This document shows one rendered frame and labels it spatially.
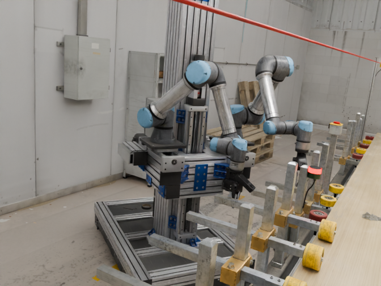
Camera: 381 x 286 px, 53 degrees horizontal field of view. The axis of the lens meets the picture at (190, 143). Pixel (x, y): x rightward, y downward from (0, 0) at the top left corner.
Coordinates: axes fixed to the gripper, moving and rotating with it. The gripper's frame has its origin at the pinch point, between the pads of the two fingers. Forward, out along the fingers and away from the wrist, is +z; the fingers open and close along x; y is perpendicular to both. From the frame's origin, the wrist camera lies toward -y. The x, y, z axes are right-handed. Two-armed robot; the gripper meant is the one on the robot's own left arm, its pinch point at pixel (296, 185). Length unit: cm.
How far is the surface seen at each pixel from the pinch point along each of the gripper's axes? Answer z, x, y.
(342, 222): 1.7, -16.4, -40.1
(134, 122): 19, 165, 218
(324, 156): -13.7, -15.4, 17.5
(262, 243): -4, 20, -84
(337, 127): -28, -24, 40
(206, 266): -15, 36, -124
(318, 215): 1.1, -6.0, -38.5
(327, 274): 2, -2, -88
